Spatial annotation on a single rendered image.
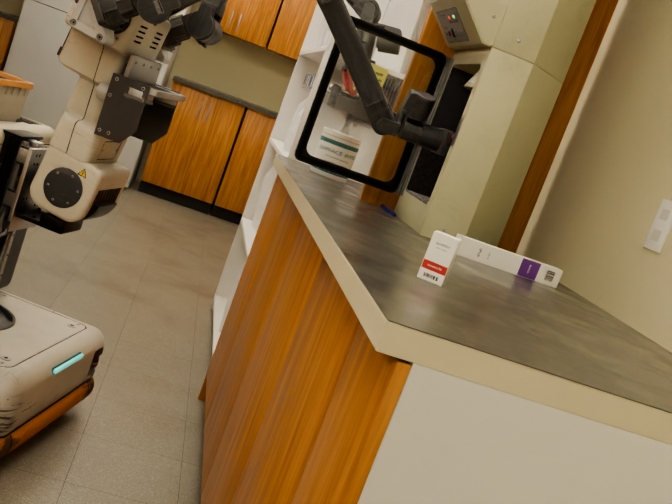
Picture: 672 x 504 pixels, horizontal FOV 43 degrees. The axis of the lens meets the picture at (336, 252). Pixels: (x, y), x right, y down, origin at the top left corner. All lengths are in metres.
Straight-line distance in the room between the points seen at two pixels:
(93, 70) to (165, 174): 4.79
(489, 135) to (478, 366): 1.11
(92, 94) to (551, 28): 1.15
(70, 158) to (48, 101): 4.72
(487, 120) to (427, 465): 1.16
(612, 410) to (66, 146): 1.58
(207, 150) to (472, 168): 5.08
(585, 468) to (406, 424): 0.24
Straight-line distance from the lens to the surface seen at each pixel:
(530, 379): 1.06
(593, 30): 2.56
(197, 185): 7.04
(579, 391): 1.09
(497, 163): 2.10
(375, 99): 2.11
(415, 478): 1.07
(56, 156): 2.29
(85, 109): 2.30
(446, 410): 1.04
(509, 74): 2.08
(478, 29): 2.06
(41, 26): 6.99
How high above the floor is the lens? 1.14
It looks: 9 degrees down
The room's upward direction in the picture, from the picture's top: 20 degrees clockwise
